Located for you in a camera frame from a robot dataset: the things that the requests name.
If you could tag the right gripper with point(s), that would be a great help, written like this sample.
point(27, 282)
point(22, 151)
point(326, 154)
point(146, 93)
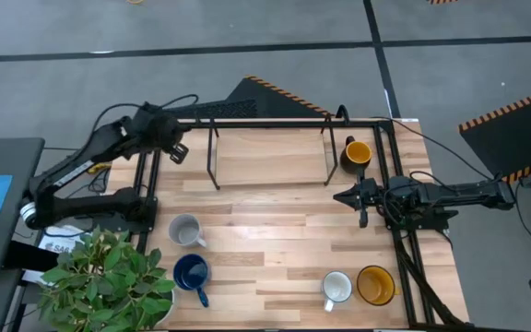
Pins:
point(372, 193)

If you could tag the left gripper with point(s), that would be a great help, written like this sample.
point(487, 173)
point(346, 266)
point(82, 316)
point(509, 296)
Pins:
point(166, 129)

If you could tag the black mug yellow inside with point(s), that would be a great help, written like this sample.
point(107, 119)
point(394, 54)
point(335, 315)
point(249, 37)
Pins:
point(357, 153)

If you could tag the yellow mug dark rim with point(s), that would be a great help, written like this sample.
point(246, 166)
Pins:
point(375, 286)

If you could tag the blue mug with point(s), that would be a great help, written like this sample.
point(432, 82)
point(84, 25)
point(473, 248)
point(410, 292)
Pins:
point(192, 273)

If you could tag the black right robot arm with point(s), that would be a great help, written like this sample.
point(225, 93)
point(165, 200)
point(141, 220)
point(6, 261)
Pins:
point(468, 191)

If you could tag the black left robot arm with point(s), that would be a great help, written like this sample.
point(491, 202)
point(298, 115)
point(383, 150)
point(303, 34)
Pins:
point(86, 157)

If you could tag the yellow connector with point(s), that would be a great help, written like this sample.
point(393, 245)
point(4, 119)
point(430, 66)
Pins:
point(99, 168)

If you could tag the white printed box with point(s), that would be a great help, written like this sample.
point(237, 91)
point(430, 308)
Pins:
point(60, 242)

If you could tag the green leafy plant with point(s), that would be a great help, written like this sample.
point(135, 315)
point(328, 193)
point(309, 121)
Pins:
point(104, 281)

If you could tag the white plant pot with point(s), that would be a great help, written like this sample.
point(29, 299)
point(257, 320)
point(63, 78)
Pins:
point(169, 308)

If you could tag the gray desk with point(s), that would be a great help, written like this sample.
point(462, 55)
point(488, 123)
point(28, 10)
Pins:
point(21, 193)

